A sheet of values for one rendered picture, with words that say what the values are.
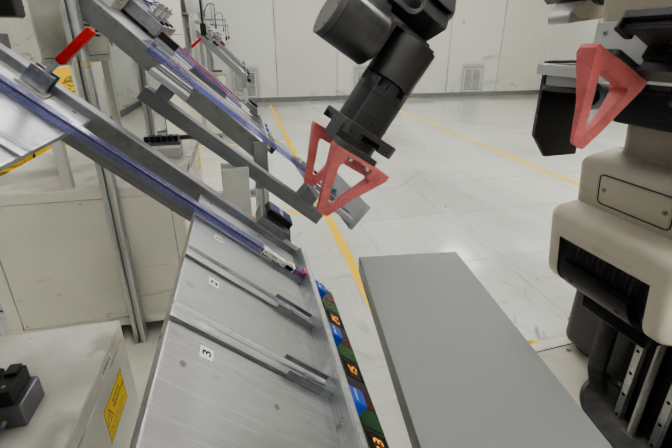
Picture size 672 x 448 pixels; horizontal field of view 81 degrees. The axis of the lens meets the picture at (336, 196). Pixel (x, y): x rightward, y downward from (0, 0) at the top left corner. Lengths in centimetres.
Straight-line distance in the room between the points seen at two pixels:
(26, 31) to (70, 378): 105
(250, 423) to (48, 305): 149
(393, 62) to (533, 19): 971
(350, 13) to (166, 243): 129
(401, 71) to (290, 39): 767
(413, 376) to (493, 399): 11
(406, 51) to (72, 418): 61
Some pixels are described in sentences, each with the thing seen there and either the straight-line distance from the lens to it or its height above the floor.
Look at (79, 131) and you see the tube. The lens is 58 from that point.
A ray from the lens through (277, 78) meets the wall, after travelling 808.
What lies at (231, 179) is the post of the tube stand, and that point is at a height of 79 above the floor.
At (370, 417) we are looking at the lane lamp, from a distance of 54.
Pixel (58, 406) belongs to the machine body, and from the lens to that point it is 70.
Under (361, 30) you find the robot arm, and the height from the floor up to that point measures 108.
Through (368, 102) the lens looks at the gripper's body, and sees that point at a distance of 43.
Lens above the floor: 107
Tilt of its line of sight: 21 degrees down
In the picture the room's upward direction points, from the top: straight up
